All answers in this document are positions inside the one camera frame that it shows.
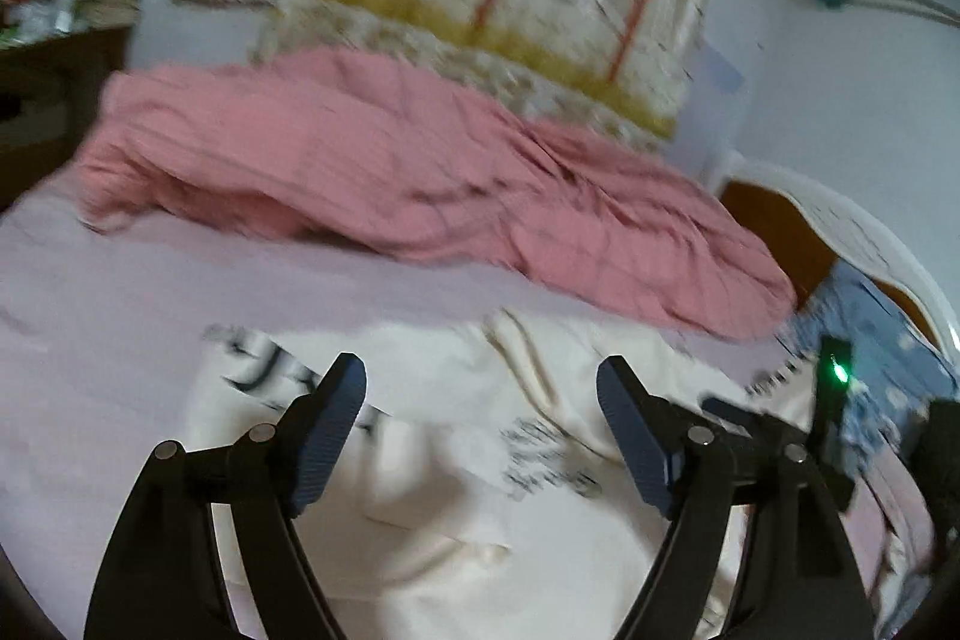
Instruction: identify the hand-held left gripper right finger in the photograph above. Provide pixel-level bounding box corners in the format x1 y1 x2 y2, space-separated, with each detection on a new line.
596 355 875 640

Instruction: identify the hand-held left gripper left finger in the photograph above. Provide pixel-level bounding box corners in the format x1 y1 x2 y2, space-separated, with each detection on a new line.
84 353 368 640

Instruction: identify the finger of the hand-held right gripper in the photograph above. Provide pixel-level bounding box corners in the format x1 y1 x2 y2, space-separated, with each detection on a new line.
701 396 818 447

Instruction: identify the white hoodie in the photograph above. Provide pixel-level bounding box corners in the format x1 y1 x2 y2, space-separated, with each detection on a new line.
184 310 826 640

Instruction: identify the blue floral pillow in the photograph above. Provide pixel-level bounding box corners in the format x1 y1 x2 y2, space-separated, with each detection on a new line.
780 265 960 461

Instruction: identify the white carved headboard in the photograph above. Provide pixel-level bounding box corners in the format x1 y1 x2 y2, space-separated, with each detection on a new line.
712 156 960 371

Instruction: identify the bed with pink sheet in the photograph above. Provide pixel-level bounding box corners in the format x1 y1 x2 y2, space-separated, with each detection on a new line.
0 175 946 640

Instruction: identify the pink checked quilt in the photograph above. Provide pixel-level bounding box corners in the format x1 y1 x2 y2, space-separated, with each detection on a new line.
75 47 800 341

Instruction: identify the dark wooden side table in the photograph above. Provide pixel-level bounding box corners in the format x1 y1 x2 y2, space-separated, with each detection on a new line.
0 25 132 191

